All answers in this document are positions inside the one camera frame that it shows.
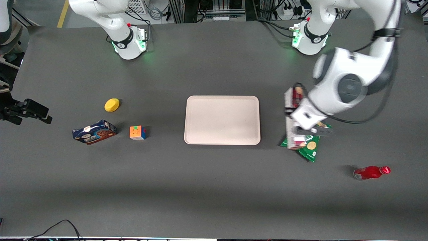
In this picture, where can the colourful puzzle cube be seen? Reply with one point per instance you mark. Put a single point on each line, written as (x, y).
(137, 133)

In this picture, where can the blue cookie box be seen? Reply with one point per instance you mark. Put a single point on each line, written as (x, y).
(95, 132)

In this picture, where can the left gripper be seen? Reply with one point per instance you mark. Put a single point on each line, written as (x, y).
(289, 110)

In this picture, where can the white vented box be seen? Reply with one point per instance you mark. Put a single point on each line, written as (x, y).
(136, 6)

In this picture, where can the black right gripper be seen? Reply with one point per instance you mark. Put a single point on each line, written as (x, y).
(20, 109)

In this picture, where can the white power strip with plugs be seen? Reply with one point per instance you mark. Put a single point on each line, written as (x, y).
(291, 10)

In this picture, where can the red cookie box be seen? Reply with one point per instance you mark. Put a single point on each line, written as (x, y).
(297, 95)

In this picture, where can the red bottle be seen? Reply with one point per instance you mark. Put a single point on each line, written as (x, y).
(369, 173)

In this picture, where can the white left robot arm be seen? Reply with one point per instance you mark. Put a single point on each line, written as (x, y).
(351, 70)

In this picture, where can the green Lay's chips bag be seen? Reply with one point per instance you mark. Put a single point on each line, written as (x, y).
(309, 152)

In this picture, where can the beige plastic tray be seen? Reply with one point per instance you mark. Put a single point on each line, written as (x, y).
(222, 120)

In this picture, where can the yellow lemon-shaped object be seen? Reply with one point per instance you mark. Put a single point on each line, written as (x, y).
(112, 105)

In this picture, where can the aluminium frame post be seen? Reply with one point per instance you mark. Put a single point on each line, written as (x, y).
(176, 10)

